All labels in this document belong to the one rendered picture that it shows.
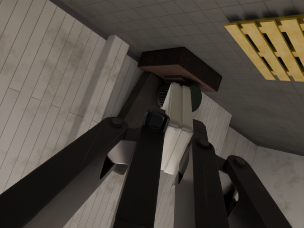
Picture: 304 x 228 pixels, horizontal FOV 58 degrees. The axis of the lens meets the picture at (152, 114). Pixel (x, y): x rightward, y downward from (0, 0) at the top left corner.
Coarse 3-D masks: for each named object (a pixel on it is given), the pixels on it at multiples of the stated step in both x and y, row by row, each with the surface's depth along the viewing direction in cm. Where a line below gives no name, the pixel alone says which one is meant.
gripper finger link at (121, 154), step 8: (128, 128) 14; (136, 128) 14; (128, 136) 13; (136, 136) 13; (120, 144) 13; (128, 144) 13; (112, 152) 13; (120, 152) 13; (128, 152) 13; (104, 160) 13; (112, 160) 13; (120, 160) 13; (128, 160) 14
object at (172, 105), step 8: (176, 88) 19; (168, 96) 18; (176, 96) 18; (168, 104) 16; (176, 104) 16; (168, 112) 15; (176, 112) 15; (176, 120) 15; (168, 128) 14; (176, 128) 14; (168, 136) 14; (168, 144) 14; (168, 152) 15
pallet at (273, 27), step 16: (288, 16) 226; (240, 32) 254; (256, 32) 245; (272, 32) 237; (288, 32) 229; (256, 48) 286; (272, 48) 275; (288, 48) 253; (256, 64) 306; (272, 64) 293; (288, 64) 282; (288, 80) 318
